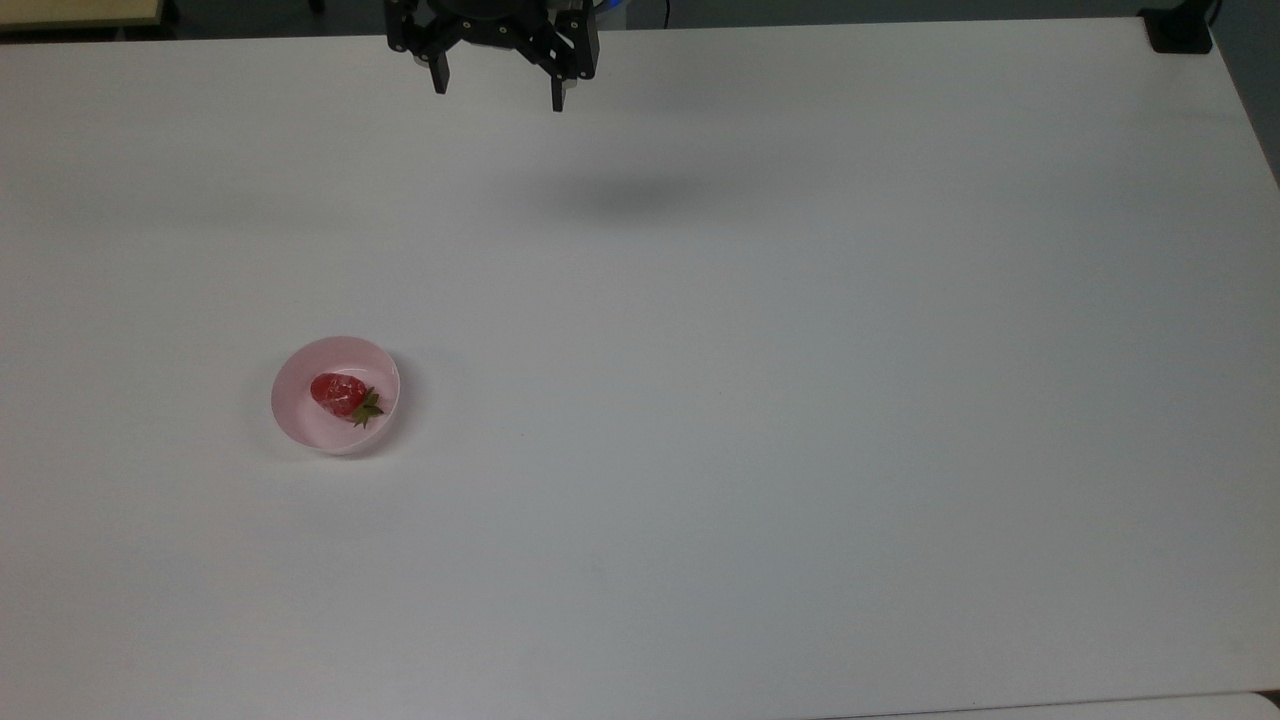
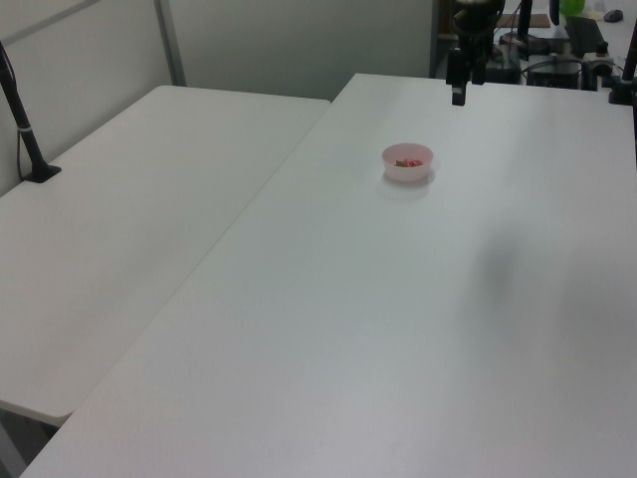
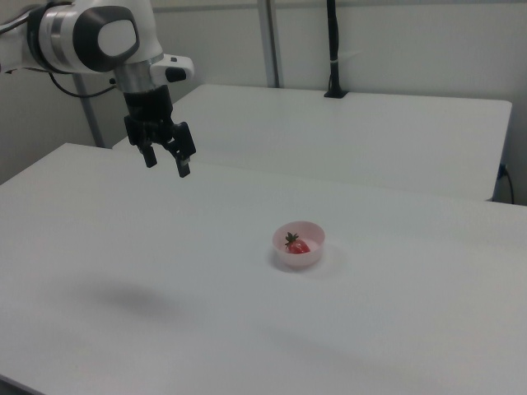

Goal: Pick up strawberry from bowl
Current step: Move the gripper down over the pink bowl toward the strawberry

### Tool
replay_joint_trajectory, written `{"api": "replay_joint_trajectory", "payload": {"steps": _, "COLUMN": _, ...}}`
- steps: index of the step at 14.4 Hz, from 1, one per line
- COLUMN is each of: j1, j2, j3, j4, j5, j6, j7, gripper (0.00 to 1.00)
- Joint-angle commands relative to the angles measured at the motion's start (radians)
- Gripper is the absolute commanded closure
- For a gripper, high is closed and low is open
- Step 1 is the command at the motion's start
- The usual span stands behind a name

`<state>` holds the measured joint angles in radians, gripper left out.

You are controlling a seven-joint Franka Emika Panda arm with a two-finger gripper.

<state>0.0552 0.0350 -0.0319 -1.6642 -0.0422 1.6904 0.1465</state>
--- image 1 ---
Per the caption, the light wooden furniture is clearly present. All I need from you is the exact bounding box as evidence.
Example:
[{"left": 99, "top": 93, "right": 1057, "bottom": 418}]
[{"left": 0, "top": 0, "right": 167, "bottom": 32}]

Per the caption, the pink plastic bowl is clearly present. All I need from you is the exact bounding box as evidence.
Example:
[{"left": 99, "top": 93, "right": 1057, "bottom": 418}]
[{"left": 271, "top": 336, "right": 402, "bottom": 457}]

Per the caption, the red strawberry with green leaves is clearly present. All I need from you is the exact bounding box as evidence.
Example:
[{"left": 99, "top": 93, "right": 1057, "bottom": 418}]
[{"left": 310, "top": 372, "right": 385, "bottom": 429}]

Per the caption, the black table clamp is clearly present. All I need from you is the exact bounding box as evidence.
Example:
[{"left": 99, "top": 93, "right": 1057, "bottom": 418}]
[{"left": 1139, "top": 0, "right": 1218, "bottom": 55}]

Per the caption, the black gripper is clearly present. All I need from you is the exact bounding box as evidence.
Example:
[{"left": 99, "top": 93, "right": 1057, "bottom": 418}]
[{"left": 385, "top": 0, "right": 602, "bottom": 113}]

